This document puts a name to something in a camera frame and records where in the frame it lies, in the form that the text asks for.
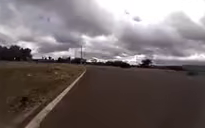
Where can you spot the low distant bushes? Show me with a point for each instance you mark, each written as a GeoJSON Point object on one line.
{"type": "Point", "coordinates": [103, 62]}

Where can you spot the tall thin pole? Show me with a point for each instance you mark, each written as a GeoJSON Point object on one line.
{"type": "Point", "coordinates": [81, 53]}

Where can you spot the lone dark tree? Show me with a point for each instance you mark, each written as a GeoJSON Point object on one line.
{"type": "Point", "coordinates": [146, 62]}

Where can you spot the dark asphalt road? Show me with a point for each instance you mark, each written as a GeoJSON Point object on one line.
{"type": "Point", "coordinates": [133, 100]}

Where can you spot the pale concrete kerb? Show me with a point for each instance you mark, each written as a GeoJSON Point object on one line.
{"type": "Point", "coordinates": [53, 104]}

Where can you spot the dry brown grass field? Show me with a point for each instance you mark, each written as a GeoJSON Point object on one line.
{"type": "Point", "coordinates": [23, 86]}

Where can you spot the row of dark trees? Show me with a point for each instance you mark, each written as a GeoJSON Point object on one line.
{"type": "Point", "coordinates": [10, 53]}

